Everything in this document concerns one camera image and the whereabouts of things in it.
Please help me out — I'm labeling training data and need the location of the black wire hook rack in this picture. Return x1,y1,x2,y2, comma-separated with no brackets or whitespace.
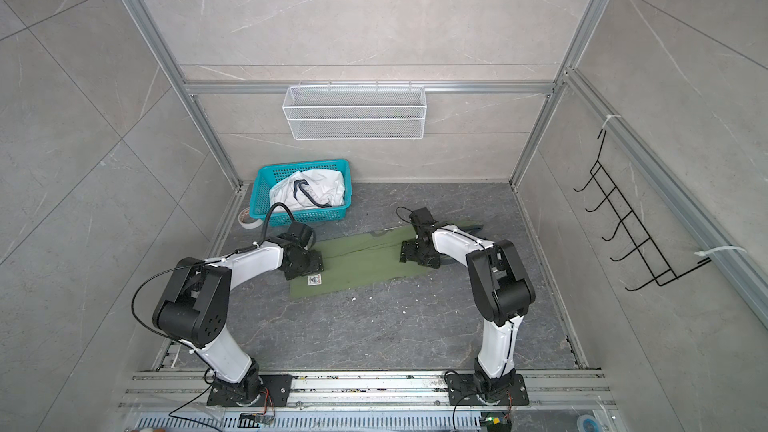
573,130,712,293

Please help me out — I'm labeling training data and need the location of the white tank top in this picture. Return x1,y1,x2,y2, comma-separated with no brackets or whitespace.
269,169,346,211

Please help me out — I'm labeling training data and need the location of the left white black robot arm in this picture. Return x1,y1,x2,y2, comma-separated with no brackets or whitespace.
152,222,323,406

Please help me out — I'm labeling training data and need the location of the white wire mesh shelf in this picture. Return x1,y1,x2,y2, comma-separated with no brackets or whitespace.
282,85,428,141

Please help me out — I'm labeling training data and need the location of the roll of tape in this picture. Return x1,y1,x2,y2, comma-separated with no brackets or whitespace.
237,208,263,230

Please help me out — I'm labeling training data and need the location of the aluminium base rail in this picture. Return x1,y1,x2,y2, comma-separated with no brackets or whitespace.
116,370,628,431

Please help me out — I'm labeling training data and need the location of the blue tape roll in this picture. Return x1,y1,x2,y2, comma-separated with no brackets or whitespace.
576,414,608,432

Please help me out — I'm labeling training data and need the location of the green tank top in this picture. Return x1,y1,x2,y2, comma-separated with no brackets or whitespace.
289,224,493,299

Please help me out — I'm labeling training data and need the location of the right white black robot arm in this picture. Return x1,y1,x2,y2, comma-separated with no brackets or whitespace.
400,208,536,408

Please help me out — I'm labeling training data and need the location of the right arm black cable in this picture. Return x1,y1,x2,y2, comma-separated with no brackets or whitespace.
394,206,517,367

